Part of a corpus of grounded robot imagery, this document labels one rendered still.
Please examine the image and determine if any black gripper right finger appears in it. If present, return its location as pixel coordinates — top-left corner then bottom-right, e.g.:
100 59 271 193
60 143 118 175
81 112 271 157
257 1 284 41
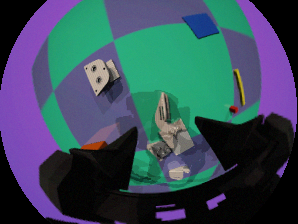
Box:
194 115 263 171

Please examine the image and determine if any yellow curved bar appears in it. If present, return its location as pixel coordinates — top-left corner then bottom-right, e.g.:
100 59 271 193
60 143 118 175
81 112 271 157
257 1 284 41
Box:
234 69 245 105

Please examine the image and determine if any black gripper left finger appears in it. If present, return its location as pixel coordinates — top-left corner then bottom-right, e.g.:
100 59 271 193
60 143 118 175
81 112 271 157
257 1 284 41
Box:
69 127 138 190

